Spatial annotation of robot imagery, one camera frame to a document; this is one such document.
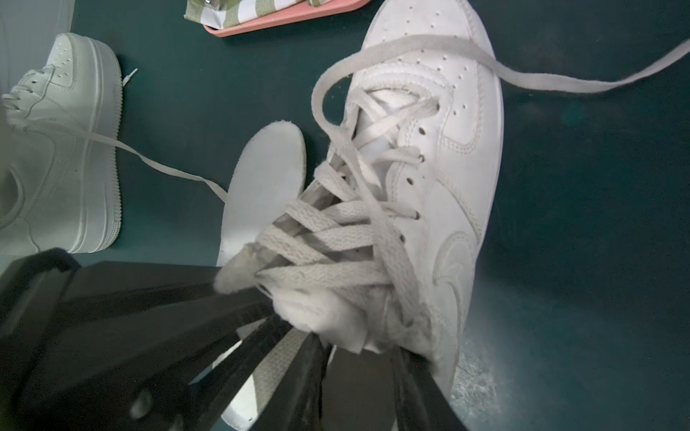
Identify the white sneaker with laces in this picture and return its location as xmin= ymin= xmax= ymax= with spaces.
xmin=0 ymin=31 xmax=230 ymax=257

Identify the white insole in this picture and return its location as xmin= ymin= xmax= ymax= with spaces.
xmin=217 ymin=121 xmax=307 ymax=430

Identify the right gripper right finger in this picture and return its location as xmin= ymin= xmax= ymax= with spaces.
xmin=392 ymin=348 xmax=468 ymax=431

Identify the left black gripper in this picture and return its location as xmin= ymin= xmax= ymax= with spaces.
xmin=1 ymin=249 xmax=289 ymax=430

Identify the green white checkered cloth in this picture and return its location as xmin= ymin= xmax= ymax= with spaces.
xmin=184 ymin=0 xmax=302 ymax=30

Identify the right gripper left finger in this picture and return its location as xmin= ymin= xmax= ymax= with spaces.
xmin=251 ymin=334 xmax=332 ymax=431

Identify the pink tray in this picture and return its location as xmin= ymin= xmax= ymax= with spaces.
xmin=204 ymin=0 xmax=370 ymax=38

